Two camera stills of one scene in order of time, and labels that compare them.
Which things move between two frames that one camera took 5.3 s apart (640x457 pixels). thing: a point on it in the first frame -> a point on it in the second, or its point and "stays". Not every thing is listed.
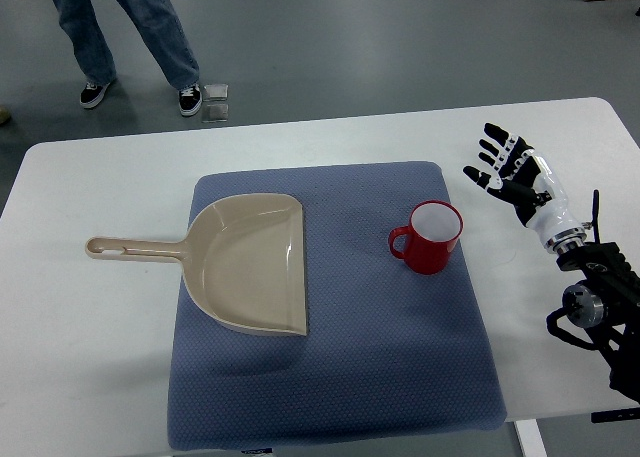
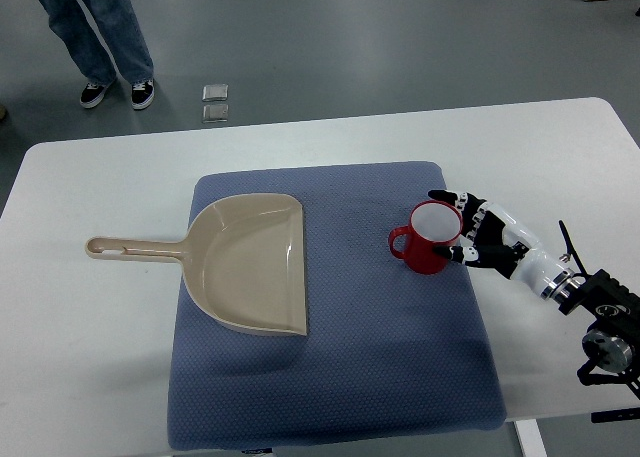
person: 146,9 -> 95,16
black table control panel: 612,415 stays
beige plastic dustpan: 242,260 stays
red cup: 427,243 stays
